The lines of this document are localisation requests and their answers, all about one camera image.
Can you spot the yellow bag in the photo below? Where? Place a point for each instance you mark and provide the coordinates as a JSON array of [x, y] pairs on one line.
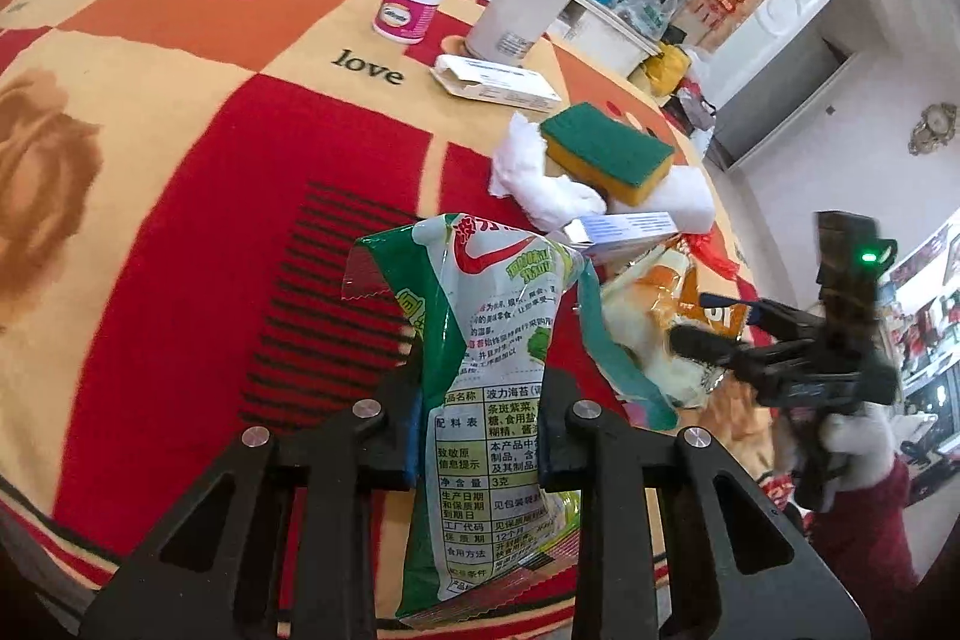
[[664, 70]]

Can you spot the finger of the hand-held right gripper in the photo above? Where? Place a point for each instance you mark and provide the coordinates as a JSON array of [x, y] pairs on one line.
[[772, 317], [705, 347]]

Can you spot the grey door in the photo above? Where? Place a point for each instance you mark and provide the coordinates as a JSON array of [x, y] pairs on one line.
[[787, 93]]

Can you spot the person's right hand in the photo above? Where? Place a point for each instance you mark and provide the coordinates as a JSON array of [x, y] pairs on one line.
[[862, 452]]

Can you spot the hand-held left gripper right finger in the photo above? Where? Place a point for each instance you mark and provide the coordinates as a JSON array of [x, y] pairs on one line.
[[559, 437]]

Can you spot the green snack packet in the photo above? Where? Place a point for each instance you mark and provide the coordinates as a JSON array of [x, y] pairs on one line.
[[487, 347]]

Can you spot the crumpled white tissue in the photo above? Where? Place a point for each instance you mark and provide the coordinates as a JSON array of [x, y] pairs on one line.
[[532, 175]]

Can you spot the white medicine box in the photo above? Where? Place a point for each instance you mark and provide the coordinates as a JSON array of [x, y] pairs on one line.
[[502, 84]]

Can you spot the gold wall clock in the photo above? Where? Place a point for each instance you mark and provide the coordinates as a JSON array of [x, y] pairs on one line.
[[934, 129]]

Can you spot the red plastic wrapper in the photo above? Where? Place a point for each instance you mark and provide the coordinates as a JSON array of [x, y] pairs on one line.
[[709, 254]]

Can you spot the person's right forearm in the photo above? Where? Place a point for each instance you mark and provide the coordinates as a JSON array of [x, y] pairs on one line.
[[862, 550]]

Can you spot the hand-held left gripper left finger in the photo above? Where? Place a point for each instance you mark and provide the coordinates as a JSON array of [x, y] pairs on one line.
[[405, 452]]

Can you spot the orange snack packet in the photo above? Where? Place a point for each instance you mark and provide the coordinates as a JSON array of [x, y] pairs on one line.
[[652, 310]]

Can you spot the green and yellow sponge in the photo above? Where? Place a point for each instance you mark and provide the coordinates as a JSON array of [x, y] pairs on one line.
[[600, 141]]

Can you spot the white box with blue stripe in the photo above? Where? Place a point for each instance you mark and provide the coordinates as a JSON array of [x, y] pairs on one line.
[[622, 227]]

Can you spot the clear plastic bag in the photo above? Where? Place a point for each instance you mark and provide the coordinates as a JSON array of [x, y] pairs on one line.
[[649, 14]]

